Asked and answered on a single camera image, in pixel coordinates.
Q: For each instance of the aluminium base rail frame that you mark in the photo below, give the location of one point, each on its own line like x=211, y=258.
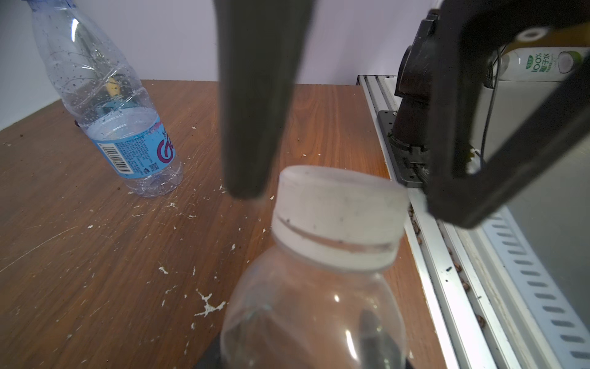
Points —
x=514, y=291

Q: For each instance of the teal print clear bottle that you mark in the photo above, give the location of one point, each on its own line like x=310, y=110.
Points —
x=290, y=312

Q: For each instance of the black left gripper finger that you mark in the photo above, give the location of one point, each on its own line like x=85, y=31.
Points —
x=211, y=358

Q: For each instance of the white coconut drink bottle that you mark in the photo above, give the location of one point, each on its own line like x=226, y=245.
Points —
x=541, y=64

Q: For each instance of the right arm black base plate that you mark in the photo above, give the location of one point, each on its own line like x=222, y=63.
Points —
x=409, y=162

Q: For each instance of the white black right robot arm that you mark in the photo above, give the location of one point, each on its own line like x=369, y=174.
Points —
x=415, y=82

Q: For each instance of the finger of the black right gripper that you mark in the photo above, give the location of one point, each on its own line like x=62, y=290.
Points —
x=467, y=34
x=260, y=45

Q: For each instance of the blue label water bottle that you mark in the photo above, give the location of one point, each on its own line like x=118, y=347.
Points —
x=98, y=86

